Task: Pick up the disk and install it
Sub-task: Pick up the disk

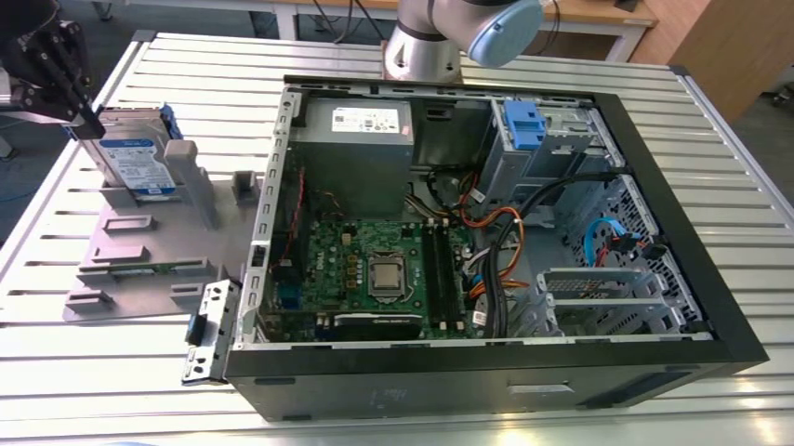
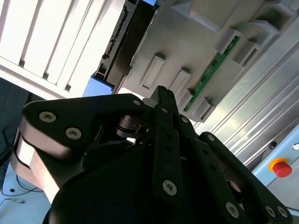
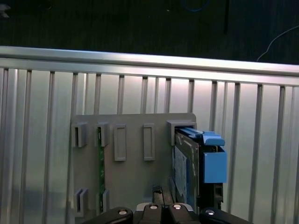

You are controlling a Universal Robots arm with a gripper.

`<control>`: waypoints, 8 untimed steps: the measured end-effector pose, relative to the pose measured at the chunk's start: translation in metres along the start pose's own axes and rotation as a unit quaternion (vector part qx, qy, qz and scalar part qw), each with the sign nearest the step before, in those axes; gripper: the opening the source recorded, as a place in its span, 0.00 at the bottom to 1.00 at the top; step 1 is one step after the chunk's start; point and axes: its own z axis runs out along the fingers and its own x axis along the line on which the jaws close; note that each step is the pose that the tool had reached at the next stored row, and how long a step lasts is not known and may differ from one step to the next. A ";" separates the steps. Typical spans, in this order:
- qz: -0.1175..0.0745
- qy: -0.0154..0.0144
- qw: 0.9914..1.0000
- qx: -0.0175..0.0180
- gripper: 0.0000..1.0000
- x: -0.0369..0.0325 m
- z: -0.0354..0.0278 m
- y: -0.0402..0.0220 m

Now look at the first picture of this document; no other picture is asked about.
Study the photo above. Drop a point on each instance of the wooden top desk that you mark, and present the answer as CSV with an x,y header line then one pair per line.
x,y
621,18

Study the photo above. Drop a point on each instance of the hard disk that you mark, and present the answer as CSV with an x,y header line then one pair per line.
x,y
130,158

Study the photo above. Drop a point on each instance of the silver CPU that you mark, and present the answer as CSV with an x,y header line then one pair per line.
x,y
387,278

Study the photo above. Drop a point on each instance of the black PC case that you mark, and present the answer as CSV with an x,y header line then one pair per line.
x,y
434,385

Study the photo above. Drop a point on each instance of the grey parts rack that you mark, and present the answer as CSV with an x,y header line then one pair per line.
x,y
162,241

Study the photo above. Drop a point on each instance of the CPU socket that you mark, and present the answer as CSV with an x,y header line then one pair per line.
x,y
387,255

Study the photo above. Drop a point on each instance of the silver drive cage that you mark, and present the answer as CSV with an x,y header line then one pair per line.
x,y
515,167

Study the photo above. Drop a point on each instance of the grey power supply unit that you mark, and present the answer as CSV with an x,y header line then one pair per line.
x,y
354,176

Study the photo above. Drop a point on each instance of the green motherboard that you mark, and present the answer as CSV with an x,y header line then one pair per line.
x,y
335,251

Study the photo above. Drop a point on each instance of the black RAM slot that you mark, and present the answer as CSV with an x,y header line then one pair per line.
x,y
451,274
435,274

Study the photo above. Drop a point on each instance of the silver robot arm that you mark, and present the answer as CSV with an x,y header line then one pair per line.
x,y
422,51

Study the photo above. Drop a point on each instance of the wooden cabinet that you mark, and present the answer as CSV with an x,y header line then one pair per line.
x,y
731,56

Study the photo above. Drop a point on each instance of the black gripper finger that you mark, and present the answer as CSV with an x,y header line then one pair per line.
x,y
26,97
78,60

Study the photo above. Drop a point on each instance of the black graphics card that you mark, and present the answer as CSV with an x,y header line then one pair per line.
x,y
373,325

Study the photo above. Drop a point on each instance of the silver expansion slot bracket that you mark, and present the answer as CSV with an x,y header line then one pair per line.
x,y
214,325

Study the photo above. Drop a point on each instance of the silver disk bay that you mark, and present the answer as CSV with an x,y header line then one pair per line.
x,y
602,302

